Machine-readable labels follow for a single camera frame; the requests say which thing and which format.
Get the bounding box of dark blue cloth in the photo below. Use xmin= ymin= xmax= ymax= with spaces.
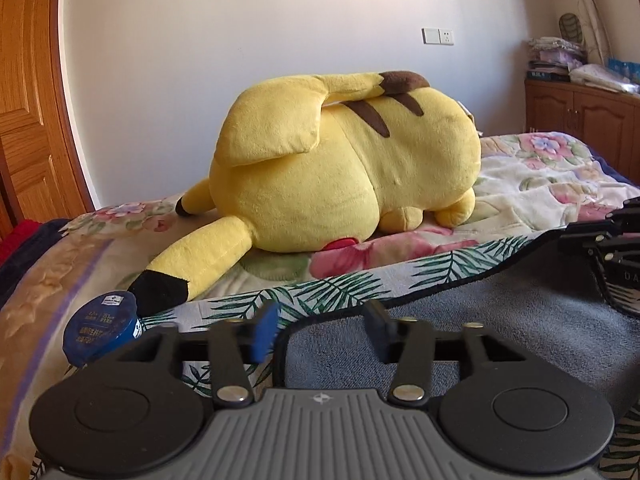
xmin=0 ymin=218 xmax=71 ymax=311

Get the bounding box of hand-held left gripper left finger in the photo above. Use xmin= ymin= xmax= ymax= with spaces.
xmin=105 ymin=301 xmax=280 ymax=407

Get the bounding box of red cloth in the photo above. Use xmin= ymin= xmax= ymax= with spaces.
xmin=0 ymin=220 xmax=45 ymax=267

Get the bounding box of wooden door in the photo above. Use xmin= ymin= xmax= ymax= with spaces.
xmin=0 ymin=0 xmax=97 ymax=241

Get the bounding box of stack of folded clothes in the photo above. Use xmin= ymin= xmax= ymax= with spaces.
xmin=527 ymin=36 xmax=587 ymax=73

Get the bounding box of yellow plush toy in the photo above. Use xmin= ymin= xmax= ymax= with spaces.
xmin=126 ymin=69 xmax=482 ymax=317

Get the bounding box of blue round tub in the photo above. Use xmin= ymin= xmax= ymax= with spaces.
xmin=62 ymin=292 xmax=143 ymax=367

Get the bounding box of white wall socket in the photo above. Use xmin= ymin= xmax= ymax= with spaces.
xmin=421 ymin=27 xmax=455 ymax=46

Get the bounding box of grey towel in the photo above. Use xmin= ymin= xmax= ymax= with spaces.
xmin=272 ymin=236 xmax=640 ymax=417

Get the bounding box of dark blue bed sheet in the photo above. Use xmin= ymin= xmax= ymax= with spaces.
xmin=582 ymin=139 xmax=640 ymax=190

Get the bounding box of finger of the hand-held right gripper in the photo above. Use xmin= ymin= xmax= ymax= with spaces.
xmin=557 ymin=225 xmax=621 ymax=257

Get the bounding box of wooden cabinet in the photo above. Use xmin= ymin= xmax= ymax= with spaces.
xmin=524 ymin=78 xmax=640 ymax=186

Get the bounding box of leaf print cloth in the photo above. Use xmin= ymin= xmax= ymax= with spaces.
xmin=27 ymin=234 xmax=640 ymax=480

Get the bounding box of white plastic bag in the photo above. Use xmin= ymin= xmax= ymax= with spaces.
xmin=569 ymin=62 xmax=640 ymax=95

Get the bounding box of light blue packet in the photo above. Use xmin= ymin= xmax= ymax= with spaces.
xmin=607 ymin=58 xmax=640 ymax=79

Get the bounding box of floral quilt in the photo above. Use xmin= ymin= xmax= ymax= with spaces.
xmin=0 ymin=131 xmax=640 ymax=480

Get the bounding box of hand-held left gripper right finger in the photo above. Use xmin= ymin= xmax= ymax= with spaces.
xmin=362 ymin=301 xmax=528 ymax=405

